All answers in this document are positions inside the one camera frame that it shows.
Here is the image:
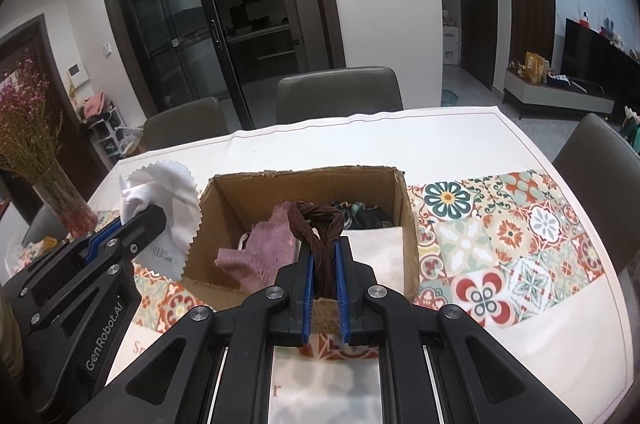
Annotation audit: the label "purple microfiber cloth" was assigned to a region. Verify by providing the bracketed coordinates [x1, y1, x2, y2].
[215, 202, 299, 293]

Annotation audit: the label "patterned tablecloth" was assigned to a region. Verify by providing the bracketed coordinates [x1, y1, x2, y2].
[90, 107, 634, 423]

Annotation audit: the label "black white patterned pouch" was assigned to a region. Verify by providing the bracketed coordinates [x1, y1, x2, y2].
[238, 231, 250, 251]

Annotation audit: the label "white lens cloth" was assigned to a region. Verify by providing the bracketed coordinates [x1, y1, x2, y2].
[119, 160, 202, 281]

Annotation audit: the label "low tv cabinet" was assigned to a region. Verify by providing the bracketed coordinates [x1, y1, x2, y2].
[503, 70, 614, 115]

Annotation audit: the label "glass vase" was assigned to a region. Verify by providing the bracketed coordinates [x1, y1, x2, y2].
[34, 161, 98, 238]

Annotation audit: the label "grey chair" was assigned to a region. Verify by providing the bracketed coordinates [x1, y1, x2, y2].
[552, 113, 640, 271]
[140, 97, 229, 151]
[276, 67, 404, 124]

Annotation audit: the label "dried pink flowers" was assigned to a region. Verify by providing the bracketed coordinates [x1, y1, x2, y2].
[1, 56, 63, 184]

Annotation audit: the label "black television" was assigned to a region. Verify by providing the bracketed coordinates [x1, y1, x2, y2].
[561, 18, 639, 97]

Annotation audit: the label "grey chair back centre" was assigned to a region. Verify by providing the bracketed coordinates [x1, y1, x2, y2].
[276, 67, 404, 124]

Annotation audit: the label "grey chair back left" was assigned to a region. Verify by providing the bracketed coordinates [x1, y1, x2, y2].
[140, 97, 229, 151]

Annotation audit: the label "white shoe rack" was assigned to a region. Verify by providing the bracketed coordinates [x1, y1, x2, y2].
[78, 93, 143, 169]

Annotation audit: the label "brown cardboard box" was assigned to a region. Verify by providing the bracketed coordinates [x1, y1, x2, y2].
[180, 164, 421, 335]

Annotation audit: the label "black patterned silk scarf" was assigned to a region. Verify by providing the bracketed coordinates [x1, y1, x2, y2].
[332, 201, 395, 230]

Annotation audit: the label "brown hair scrunchie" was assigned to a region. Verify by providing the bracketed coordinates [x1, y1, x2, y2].
[288, 201, 344, 300]

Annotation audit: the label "glass sliding door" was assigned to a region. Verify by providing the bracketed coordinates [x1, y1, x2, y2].
[105, 0, 345, 129]

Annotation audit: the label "grey chair right side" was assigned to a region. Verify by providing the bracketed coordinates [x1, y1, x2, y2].
[552, 113, 640, 271]

